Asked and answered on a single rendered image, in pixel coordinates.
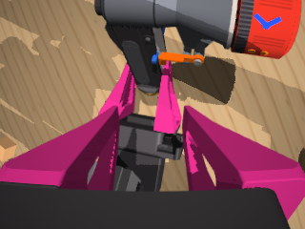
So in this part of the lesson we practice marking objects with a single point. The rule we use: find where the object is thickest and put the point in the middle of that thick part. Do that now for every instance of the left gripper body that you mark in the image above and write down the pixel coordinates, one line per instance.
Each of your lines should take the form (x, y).
(137, 135)

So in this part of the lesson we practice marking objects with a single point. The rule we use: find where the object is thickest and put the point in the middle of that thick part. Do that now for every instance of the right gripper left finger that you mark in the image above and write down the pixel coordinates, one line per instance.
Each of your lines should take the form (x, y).
(65, 161)

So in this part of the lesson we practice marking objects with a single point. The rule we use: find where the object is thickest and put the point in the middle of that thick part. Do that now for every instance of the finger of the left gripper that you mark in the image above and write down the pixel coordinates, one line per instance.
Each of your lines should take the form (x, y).
(116, 96)
(168, 116)

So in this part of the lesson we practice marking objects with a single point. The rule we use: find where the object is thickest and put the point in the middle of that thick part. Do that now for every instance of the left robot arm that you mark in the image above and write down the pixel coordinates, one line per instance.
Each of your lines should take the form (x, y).
(133, 166)

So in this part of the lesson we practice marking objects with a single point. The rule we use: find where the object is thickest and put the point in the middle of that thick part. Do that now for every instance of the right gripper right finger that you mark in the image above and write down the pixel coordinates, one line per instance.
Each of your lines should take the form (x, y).
(237, 162)

